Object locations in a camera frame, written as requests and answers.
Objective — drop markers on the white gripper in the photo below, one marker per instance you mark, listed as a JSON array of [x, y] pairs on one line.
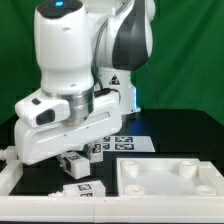
[[37, 144]]

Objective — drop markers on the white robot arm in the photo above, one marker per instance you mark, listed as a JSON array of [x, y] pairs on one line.
[[86, 51]]

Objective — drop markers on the white sheet with markers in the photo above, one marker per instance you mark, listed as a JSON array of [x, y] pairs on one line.
[[128, 144]]

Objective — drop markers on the white U-shaped fence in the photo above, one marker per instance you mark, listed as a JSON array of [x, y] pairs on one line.
[[127, 209]]

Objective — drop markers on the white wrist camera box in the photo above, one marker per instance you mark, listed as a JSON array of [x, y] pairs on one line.
[[38, 109]]

